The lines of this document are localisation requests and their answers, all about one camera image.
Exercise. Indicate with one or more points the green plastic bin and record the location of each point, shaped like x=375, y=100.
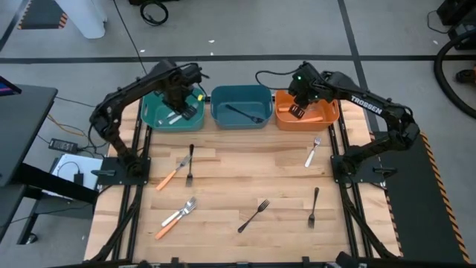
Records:
x=152, y=111

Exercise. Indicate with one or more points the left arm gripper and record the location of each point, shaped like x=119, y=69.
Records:
x=180, y=91

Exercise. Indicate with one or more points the black desk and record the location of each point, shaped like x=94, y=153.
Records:
x=22, y=126

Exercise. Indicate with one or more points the white box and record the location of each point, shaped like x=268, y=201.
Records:
x=80, y=165

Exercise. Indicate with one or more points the dark teal plastic bin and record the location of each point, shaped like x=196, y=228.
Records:
x=241, y=98

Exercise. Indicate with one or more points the black mat with hazard stripes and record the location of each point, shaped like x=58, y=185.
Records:
x=420, y=216

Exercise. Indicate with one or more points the orange plastic bin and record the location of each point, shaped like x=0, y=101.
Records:
x=323, y=108

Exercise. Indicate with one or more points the small dark hazard-striped mat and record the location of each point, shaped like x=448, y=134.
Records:
x=41, y=15

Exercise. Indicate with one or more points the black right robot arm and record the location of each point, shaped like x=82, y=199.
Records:
x=366, y=105

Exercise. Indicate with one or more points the black and red caster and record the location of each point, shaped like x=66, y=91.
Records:
x=465, y=76

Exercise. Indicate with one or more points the black fork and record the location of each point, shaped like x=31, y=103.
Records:
x=241, y=113
x=253, y=217
x=314, y=206
x=190, y=164

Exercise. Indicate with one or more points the laptop screen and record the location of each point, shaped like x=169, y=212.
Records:
x=7, y=88

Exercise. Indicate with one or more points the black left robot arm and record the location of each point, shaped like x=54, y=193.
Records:
x=122, y=91

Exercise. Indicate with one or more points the desk caster wheel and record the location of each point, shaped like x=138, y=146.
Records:
x=31, y=238

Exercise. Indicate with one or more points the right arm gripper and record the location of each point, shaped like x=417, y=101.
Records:
x=306, y=87

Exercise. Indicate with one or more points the black aluminium table frame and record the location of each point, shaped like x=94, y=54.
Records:
x=275, y=265

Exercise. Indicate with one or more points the white pillar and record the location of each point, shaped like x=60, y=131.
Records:
x=83, y=18

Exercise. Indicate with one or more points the black power brick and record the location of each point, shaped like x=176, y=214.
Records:
x=63, y=145

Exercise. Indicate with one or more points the black equipment case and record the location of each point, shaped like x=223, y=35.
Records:
x=457, y=11

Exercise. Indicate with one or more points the black table edge bracket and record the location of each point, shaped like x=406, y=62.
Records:
x=306, y=261
x=174, y=261

